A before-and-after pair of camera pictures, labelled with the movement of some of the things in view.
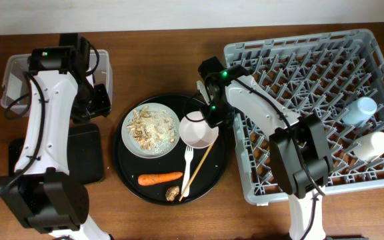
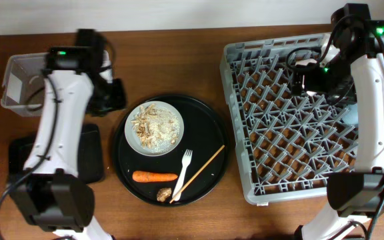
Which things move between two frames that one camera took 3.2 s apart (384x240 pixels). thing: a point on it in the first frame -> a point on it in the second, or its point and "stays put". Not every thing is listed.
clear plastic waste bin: x=15 y=83 stays put
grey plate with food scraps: x=150 y=130 stays put
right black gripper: x=213 y=120 -> x=345 y=94
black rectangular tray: x=85 y=157 stays put
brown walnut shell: x=172 y=192 -> x=163 y=193
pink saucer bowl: x=195 y=132 -> x=305 y=62
